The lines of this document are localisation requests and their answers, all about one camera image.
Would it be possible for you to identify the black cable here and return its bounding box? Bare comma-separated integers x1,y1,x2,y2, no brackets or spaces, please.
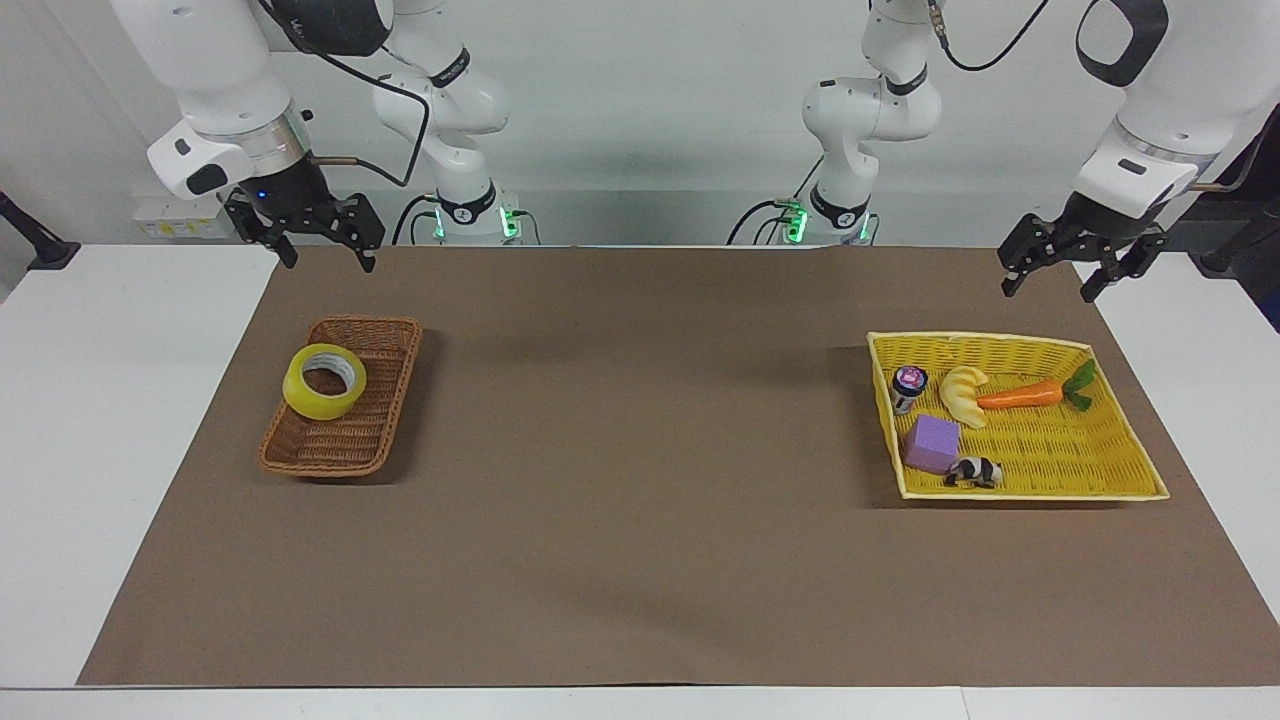
390,193,443,247
726,158,825,247
258,0,433,189
928,0,1053,73
1190,110,1264,193

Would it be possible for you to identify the purple cube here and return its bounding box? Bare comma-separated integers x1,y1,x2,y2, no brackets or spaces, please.
904,414,964,476

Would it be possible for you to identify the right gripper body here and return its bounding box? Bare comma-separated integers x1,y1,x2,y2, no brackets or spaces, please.
243,158,343,230

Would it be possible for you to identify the black and white toy cow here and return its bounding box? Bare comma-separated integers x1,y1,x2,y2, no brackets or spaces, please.
943,456,1005,491

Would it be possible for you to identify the brown wicker basket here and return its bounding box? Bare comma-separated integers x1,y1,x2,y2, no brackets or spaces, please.
257,315,425,480

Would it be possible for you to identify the pale yellow toy croissant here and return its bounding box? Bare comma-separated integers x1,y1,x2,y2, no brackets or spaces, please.
938,365,992,430

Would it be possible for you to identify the yellow woven basket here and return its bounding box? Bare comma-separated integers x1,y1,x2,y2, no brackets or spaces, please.
865,330,1172,503

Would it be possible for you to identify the yellow tape roll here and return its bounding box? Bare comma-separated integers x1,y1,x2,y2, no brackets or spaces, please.
282,343,368,422

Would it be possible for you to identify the orange toy carrot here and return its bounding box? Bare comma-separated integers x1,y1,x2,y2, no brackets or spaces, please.
975,358,1099,413

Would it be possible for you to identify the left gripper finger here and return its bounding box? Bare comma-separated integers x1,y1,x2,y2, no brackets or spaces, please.
997,212,1067,299
1079,231,1170,305

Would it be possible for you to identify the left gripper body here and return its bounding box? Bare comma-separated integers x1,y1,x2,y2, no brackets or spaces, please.
1057,191,1167,250

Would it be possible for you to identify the white power strip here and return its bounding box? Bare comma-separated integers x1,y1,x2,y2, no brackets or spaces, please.
133,198,239,241

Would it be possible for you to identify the black stand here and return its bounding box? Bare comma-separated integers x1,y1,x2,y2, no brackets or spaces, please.
0,190,82,272
1165,108,1280,333

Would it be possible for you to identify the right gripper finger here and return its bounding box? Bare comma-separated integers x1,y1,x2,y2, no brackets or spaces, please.
306,194,387,274
221,189,300,270

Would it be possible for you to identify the small dark jar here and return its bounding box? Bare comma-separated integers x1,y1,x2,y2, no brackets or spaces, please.
891,365,931,416

